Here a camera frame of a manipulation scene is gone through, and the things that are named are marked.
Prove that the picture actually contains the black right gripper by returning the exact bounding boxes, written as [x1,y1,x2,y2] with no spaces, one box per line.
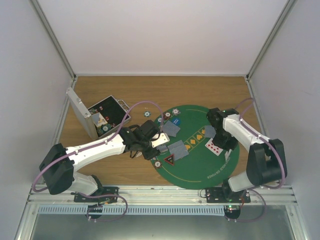
[212,128,238,151]

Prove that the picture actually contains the face-up red diamonds card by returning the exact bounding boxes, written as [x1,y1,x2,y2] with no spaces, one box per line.
[205,138,223,156]

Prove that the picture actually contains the red 100 chip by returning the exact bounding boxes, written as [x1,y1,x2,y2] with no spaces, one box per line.
[153,160,162,169]
[163,111,172,121]

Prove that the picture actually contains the blue playing card deck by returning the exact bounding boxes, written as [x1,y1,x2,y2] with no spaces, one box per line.
[157,145,168,153]

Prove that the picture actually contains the black red triangular all-in button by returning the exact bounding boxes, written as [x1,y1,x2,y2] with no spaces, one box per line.
[164,154,175,166]

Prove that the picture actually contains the blue 50 chips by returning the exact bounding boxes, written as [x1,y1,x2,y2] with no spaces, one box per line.
[157,117,164,124]

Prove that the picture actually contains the blue green 50 chip stack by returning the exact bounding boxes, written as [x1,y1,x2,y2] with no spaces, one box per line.
[144,111,151,118]

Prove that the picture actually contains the blue small blind button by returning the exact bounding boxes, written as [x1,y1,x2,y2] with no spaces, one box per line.
[172,117,181,126]

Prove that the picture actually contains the blue orange 10 chip stack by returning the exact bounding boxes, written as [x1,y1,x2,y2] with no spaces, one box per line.
[171,108,181,116]

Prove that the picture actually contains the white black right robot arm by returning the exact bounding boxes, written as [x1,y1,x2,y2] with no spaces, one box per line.
[206,108,288,203]

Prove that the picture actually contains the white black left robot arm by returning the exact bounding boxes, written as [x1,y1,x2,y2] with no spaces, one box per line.
[39,120,170,202]

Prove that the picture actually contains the round green poker mat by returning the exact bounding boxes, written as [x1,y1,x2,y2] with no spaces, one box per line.
[150,105,240,190]

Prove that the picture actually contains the chip stack inside case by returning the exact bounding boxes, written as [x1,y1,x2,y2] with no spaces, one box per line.
[101,124,112,133]

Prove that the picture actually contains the silver aluminium poker case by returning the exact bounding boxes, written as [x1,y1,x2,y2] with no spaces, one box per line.
[66,87,129,140]

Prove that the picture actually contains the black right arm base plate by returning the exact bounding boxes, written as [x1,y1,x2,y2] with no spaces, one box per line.
[205,187,251,204]

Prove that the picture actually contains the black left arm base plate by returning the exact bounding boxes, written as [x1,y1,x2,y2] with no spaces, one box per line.
[73,186,119,204]

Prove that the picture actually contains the grey slotted cable duct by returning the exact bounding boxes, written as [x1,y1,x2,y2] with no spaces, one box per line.
[38,204,225,216]

